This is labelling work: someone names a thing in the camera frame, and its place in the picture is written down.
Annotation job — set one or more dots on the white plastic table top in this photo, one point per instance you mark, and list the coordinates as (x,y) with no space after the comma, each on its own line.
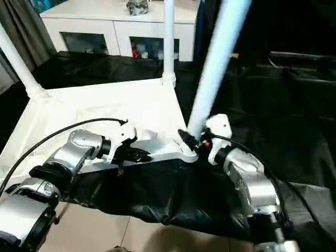
(105,105)

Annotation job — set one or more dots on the white plastic table leg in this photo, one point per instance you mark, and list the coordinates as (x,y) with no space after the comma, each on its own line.
(18,60)
(218,65)
(169,39)

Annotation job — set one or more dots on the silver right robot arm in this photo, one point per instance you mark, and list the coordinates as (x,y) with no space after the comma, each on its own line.
(257,189)

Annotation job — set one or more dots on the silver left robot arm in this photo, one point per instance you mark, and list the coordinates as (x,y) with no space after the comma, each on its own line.
(78,141)

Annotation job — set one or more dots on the black work mat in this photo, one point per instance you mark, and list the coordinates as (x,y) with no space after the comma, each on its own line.
(170,197)

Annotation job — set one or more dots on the small tan label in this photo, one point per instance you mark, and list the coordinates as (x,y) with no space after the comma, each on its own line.
(235,55)

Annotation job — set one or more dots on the white cabinet with glass doors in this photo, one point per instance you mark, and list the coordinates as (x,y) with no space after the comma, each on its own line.
(105,23)

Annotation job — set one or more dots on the black flat panel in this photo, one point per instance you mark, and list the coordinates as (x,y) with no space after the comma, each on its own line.
(304,56)

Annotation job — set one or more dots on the dark metallic object on cabinet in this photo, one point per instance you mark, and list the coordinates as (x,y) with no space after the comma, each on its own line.
(137,6)

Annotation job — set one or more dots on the grey brown curtain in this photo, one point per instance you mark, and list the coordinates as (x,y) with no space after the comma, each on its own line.
(23,34)

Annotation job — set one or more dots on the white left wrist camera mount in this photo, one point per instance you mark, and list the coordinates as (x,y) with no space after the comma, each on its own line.
(123,134)

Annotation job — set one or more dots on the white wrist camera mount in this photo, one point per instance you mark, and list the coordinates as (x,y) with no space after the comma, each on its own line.
(220,126)
(123,134)

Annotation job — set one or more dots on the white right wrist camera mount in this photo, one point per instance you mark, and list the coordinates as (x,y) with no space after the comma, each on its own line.
(220,126)

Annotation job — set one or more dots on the black metal table frame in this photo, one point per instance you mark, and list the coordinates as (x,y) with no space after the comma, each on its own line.
(62,212)

